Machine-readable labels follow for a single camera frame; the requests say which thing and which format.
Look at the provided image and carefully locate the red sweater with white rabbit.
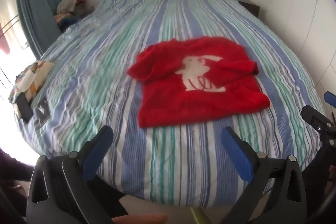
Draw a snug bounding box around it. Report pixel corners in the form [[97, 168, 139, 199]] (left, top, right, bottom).
[[127, 36, 271, 128]]

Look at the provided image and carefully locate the patterned pillow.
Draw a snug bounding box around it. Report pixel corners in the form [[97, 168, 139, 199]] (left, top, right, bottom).
[[8, 60, 56, 104]]

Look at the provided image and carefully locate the green cloth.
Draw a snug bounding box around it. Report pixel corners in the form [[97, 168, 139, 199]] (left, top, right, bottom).
[[189, 208, 209, 224]]

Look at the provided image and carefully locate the window with railing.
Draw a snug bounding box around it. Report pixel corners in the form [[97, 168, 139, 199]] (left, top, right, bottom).
[[0, 0, 28, 56]]

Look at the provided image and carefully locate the dark wooden nightstand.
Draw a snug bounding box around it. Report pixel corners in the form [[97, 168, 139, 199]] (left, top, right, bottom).
[[236, 0, 260, 17]]

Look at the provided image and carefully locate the bed with striped duvet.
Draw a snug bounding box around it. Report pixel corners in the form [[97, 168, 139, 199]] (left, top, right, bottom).
[[14, 0, 327, 209]]

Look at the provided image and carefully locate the dark flat pouch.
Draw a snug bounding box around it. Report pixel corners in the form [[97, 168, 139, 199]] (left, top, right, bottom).
[[34, 97, 51, 125]]

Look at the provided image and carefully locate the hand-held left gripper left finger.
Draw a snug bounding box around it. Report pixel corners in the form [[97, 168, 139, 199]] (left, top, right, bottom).
[[26, 125, 124, 224]]

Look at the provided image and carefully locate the pile of mixed clothes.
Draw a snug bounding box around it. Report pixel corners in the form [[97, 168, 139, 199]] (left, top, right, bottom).
[[54, 0, 88, 28]]

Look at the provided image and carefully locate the blue curtain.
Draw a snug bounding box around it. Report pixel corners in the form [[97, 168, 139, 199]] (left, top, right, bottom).
[[14, 0, 74, 60]]

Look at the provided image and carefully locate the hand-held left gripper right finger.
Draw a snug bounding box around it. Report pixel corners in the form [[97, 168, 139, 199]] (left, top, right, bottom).
[[220, 126, 315, 224]]

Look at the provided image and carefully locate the person's right hand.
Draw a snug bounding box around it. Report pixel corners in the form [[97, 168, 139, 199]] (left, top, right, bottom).
[[325, 165, 336, 195]]

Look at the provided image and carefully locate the black phone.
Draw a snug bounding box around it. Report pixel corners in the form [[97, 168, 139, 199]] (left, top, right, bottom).
[[16, 94, 34, 123]]

